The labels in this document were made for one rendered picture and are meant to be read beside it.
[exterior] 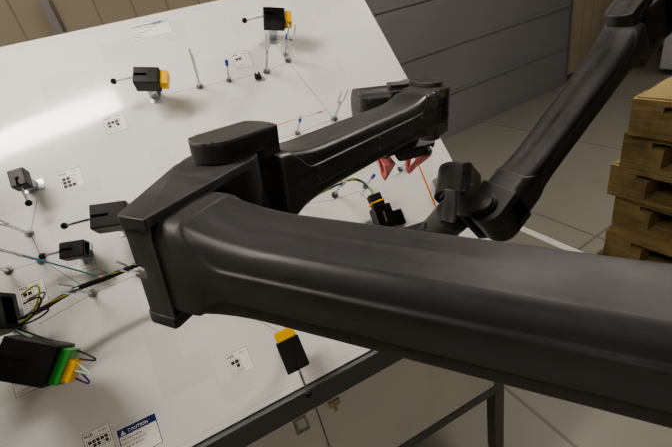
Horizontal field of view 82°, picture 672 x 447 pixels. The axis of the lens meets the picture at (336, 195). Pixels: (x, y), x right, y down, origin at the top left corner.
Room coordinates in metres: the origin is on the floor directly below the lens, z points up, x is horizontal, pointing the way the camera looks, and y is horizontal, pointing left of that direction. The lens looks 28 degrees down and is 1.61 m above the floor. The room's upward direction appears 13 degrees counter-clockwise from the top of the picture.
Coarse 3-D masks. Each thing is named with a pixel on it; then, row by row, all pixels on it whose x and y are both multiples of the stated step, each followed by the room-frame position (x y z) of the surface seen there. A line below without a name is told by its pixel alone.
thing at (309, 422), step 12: (300, 420) 0.59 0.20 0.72; (312, 420) 0.59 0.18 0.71; (276, 432) 0.57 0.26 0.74; (288, 432) 0.57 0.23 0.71; (300, 432) 0.58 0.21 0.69; (312, 432) 0.59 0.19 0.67; (252, 444) 0.55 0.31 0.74; (264, 444) 0.56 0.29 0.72; (276, 444) 0.56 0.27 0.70; (288, 444) 0.57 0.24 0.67; (300, 444) 0.58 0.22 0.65; (312, 444) 0.59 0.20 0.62; (324, 444) 0.60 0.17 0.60
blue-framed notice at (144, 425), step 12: (144, 420) 0.52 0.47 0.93; (156, 420) 0.52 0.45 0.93; (120, 432) 0.51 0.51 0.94; (132, 432) 0.51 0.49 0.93; (144, 432) 0.51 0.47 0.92; (156, 432) 0.51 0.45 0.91; (120, 444) 0.49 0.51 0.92; (132, 444) 0.49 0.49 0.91; (144, 444) 0.49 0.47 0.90; (156, 444) 0.49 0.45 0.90
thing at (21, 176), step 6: (18, 168) 0.81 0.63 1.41; (12, 174) 0.80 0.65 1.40; (18, 174) 0.80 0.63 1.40; (24, 174) 0.80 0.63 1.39; (12, 180) 0.79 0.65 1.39; (18, 180) 0.80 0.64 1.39; (24, 180) 0.79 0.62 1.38; (30, 180) 0.81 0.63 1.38; (36, 180) 0.85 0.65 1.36; (42, 180) 0.85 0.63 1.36; (12, 186) 0.78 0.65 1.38; (18, 186) 0.79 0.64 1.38; (24, 186) 0.80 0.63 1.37; (30, 186) 0.80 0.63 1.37; (36, 186) 0.83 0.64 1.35; (42, 186) 0.84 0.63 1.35; (24, 192) 0.79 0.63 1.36; (30, 192) 0.83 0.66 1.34; (30, 204) 0.78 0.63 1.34
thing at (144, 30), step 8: (136, 24) 1.17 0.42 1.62; (144, 24) 1.17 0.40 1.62; (152, 24) 1.18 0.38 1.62; (160, 24) 1.18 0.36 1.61; (168, 24) 1.18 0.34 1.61; (136, 32) 1.15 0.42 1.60; (144, 32) 1.16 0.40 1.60; (152, 32) 1.16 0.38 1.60; (160, 32) 1.16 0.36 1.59; (168, 32) 1.16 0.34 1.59; (136, 40) 1.14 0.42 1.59
